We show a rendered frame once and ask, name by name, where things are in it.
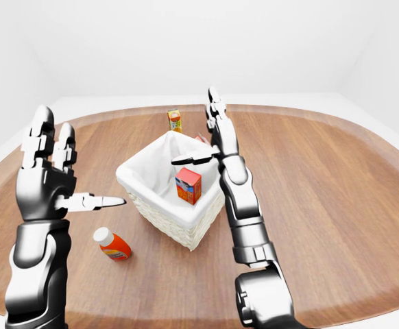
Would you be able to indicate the white lined wicker basket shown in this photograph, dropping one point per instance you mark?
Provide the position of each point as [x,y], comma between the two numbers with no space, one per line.
[170,192]

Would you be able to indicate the red orange printed carton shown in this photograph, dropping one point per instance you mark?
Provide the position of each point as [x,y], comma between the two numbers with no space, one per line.
[188,185]

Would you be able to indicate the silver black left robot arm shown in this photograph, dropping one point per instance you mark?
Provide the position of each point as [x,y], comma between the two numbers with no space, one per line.
[36,274]

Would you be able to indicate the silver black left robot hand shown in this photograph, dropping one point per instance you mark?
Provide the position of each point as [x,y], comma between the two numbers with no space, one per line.
[38,192]

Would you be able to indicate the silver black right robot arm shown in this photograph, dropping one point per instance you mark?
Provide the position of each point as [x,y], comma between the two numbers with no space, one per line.
[254,240]

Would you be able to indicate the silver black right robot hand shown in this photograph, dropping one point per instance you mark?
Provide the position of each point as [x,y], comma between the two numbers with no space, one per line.
[225,137]

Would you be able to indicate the yellow orange juice carton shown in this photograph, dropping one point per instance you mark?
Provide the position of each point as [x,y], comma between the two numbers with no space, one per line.
[175,120]

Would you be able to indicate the orange bottle with white cap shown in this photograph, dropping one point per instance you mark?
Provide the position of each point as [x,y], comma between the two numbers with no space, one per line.
[114,245]

